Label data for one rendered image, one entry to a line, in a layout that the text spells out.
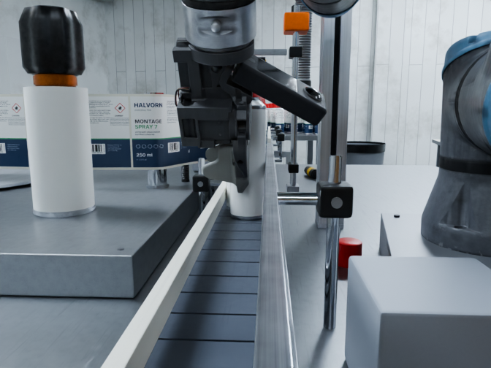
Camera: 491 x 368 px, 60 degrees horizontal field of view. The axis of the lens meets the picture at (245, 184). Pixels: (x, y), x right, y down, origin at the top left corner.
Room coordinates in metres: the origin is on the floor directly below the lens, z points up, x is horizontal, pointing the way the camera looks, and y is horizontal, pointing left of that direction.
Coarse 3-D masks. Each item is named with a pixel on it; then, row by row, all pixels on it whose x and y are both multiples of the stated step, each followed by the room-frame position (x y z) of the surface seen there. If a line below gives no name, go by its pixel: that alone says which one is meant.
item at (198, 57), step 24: (192, 48) 0.46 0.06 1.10; (192, 72) 0.48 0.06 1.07; (216, 72) 0.48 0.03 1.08; (192, 96) 0.49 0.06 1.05; (216, 96) 0.50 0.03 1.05; (240, 96) 0.50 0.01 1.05; (192, 120) 0.49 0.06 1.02; (216, 120) 0.50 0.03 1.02; (240, 120) 0.49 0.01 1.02; (192, 144) 0.51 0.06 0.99
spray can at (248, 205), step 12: (252, 108) 0.59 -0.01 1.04; (264, 108) 0.61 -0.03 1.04; (252, 120) 0.59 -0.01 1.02; (264, 120) 0.61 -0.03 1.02; (252, 132) 0.59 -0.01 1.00; (264, 132) 0.61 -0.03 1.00; (252, 144) 0.59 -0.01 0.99; (264, 144) 0.61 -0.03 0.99; (252, 156) 0.59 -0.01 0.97; (264, 156) 0.61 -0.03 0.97; (252, 168) 0.59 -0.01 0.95; (264, 168) 0.61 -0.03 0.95; (252, 180) 0.59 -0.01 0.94; (252, 192) 0.59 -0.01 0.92; (240, 204) 0.59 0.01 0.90; (252, 204) 0.59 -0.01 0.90; (240, 216) 0.59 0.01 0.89; (252, 216) 0.59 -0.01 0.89
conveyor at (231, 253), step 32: (224, 224) 0.57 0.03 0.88; (256, 224) 0.57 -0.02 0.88; (224, 256) 0.44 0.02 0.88; (256, 256) 0.44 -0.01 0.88; (192, 288) 0.36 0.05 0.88; (224, 288) 0.36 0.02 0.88; (256, 288) 0.36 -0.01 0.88; (192, 320) 0.30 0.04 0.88; (224, 320) 0.30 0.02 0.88; (160, 352) 0.26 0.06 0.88; (192, 352) 0.26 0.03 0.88; (224, 352) 0.26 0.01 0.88
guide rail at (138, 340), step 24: (216, 192) 0.62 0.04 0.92; (216, 216) 0.54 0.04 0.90; (192, 240) 0.38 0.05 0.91; (168, 264) 0.32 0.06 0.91; (192, 264) 0.36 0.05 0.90; (168, 288) 0.28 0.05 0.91; (144, 312) 0.24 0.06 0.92; (168, 312) 0.27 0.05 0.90; (144, 336) 0.22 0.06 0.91; (120, 360) 0.19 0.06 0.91; (144, 360) 0.21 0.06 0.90
